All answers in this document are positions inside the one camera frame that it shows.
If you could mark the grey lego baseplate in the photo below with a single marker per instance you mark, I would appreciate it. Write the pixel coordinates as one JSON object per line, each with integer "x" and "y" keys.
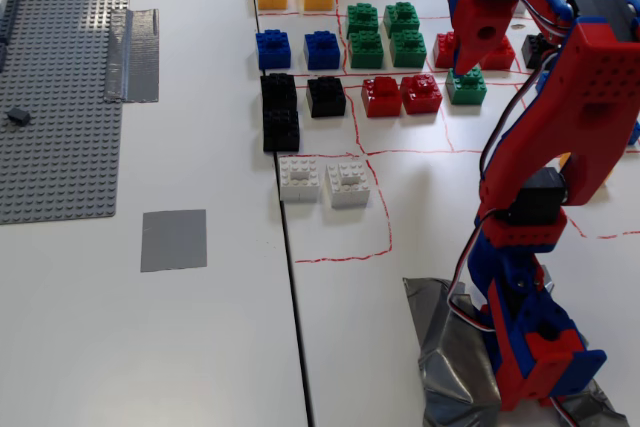
{"x": 65, "y": 147}

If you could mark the small grey lego brick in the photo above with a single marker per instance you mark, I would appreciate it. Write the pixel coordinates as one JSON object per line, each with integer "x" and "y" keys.
{"x": 18, "y": 117}

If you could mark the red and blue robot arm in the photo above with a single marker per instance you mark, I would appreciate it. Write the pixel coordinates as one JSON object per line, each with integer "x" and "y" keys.
{"x": 590, "y": 97}

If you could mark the grey tape patch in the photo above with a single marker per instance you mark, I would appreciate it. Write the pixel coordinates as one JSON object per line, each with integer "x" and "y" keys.
{"x": 173, "y": 240}

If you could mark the red lego block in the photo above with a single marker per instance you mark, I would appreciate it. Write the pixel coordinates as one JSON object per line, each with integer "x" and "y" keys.
{"x": 421, "y": 96}
{"x": 444, "y": 52}
{"x": 502, "y": 57}
{"x": 381, "y": 98}

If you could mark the white lego block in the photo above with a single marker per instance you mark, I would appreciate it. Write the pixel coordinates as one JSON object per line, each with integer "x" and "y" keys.
{"x": 348, "y": 187}
{"x": 299, "y": 182}

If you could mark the green lego block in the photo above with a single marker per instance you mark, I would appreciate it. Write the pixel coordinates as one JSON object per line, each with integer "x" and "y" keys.
{"x": 467, "y": 89}
{"x": 408, "y": 51}
{"x": 362, "y": 19}
{"x": 366, "y": 51}
{"x": 401, "y": 19}

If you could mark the black lego block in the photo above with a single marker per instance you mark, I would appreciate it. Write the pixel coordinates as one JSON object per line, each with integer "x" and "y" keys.
{"x": 281, "y": 132}
{"x": 278, "y": 92}
{"x": 326, "y": 98}
{"x": 532, "y": 51}

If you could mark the crumpled grey duct tape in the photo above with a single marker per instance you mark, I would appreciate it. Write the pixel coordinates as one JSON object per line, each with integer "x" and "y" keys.
{"x": 450, "y": 362}

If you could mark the long grey tape strip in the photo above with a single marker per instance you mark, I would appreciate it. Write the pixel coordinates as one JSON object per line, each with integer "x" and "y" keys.
{"x": 132, "y": 54}

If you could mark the grey lego brick row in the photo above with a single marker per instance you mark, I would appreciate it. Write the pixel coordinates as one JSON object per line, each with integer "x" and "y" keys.
{"x": 12, "y": 17}

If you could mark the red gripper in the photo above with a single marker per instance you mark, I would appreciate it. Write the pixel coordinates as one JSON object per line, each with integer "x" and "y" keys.
{"x": 479, "y": 29}

